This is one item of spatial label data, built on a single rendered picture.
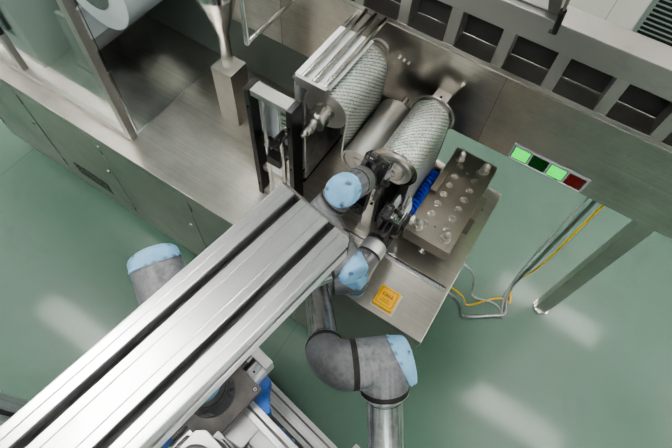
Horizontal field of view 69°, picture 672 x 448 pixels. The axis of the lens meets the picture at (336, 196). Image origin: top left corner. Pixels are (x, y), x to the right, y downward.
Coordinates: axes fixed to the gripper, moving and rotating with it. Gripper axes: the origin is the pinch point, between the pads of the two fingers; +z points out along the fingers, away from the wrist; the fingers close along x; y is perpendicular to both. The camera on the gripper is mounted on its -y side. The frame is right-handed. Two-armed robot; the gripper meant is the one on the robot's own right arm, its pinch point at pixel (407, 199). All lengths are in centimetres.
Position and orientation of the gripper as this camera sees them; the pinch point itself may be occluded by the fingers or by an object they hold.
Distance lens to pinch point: 160.4
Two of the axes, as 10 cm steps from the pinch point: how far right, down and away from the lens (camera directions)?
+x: -8.4, -4.8, 2.4
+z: 5.4, -7.1, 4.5
